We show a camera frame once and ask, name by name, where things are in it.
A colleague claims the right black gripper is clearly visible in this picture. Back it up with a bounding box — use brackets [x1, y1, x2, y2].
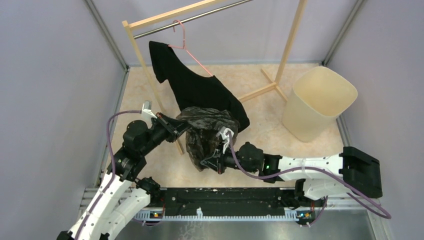
[201, 141, 258, 175]

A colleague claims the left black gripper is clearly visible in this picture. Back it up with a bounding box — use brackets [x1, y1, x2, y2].
[140, 111, 193, 156]

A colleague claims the dark translucent trash bag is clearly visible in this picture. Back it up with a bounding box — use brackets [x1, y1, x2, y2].
[176, 106, 240, 172]

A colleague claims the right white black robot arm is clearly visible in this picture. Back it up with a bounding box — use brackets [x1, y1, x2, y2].
[200, 142, 383, 206]

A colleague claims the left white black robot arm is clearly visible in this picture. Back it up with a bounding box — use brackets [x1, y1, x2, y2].
[57, 112, 191, 240]

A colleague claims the beige plastic trash bin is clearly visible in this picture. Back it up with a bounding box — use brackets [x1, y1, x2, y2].
[282, 66, 358, 142]

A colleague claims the black t-shirt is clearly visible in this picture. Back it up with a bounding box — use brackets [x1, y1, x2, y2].
[148, 41, 250, 132]

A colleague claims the metal hanging rod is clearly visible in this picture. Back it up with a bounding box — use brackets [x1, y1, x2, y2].
[133, 0, 252, 40]

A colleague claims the wooden clothes rack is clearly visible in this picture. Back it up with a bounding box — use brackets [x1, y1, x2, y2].
[121, 0, 309, 156]

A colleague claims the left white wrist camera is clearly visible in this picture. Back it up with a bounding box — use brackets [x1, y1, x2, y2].
[141, 100, 157, 120]

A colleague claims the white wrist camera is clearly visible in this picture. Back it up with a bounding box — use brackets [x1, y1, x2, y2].
[216, 126, 234, 154]
[141, 100, 157, 120]

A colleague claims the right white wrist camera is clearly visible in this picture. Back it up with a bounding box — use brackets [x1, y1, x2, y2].
[216, 126, 234, 154]

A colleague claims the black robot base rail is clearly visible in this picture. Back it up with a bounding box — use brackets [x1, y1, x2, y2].
[155, 187, 316, 218]

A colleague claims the pink wire hanger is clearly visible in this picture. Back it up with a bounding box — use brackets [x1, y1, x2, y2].
[167, 19, 215, 78]

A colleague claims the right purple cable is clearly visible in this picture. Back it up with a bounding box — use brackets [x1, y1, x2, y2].
[227, 140, 392, 220]

